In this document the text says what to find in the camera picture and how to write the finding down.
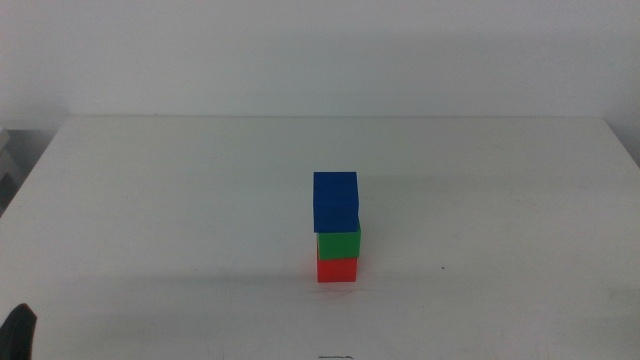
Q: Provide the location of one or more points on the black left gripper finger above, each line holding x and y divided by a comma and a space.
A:
17, 335

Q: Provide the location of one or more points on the red cube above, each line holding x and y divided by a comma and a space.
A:
337, 271

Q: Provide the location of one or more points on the green cube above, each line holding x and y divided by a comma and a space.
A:
340, 246

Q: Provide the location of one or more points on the blue cube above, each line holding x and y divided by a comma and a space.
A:
336, 202

